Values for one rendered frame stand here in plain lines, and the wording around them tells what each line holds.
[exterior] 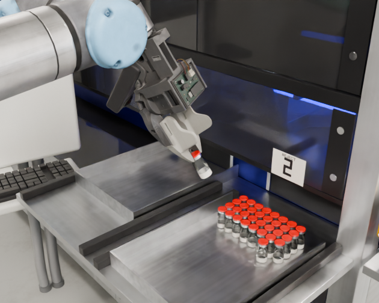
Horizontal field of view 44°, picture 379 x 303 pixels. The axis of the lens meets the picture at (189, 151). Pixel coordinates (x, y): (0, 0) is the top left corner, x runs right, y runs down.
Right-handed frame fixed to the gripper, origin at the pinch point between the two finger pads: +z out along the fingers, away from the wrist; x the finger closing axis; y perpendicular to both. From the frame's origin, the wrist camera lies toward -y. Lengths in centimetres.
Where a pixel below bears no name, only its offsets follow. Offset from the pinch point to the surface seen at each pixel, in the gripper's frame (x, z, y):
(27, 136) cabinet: 23, -4, -81
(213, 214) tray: 14.1, 25.3, -18.0
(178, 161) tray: 33, 20, -39
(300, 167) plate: 21.6, 20.7, 3.8
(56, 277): 15, 52, -115
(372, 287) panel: 18, 52, 9
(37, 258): 14, 40, -113
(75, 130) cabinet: 36, 3, -76
